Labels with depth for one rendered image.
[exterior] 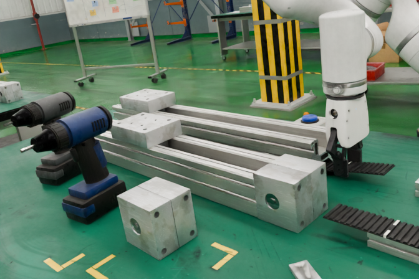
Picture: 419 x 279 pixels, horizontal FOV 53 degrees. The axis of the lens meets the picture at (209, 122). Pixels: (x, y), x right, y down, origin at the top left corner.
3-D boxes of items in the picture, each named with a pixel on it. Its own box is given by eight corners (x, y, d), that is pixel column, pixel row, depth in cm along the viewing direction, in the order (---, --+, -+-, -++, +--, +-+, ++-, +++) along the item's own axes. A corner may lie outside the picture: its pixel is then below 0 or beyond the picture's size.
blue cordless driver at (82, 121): (134, 197, 94) (113, 104, 87) (58, 245, 79) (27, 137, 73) (111, 192, 98) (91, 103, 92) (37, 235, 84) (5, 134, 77)
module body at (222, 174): (288, 196, 85) (285, 157, 82) (257, 218, 78) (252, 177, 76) (94, 137, 142) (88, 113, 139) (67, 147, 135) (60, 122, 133)
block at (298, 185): (335, 203, 80) (332, 157, 77) (298, 233, 72) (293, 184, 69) (295, 191, 86) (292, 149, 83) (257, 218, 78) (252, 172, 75)
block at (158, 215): (207, 229, 77) (200, 183, 74) (159, 261, 70) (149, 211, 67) (173, 213, 84) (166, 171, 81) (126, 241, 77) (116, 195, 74)
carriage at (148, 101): (178, 111, 136) (174, 91, 134) (151, 122, 129) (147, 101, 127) (149, 106, 147) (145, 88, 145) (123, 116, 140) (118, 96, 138)
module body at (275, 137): (337, 162, 97) (335, 127, 94) (313, 179, 90) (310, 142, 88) (139, 120, 154) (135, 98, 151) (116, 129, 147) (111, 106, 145)
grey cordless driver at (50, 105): (95, 165, 116) (76, 89, 109) (36, 200, 100) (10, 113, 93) (75, 163, 120) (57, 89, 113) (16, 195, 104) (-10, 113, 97)
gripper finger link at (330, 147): (327, 141, 80) (334, 160, 83) (345, 114, 84) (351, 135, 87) (321, 139, 81) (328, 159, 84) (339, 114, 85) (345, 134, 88)
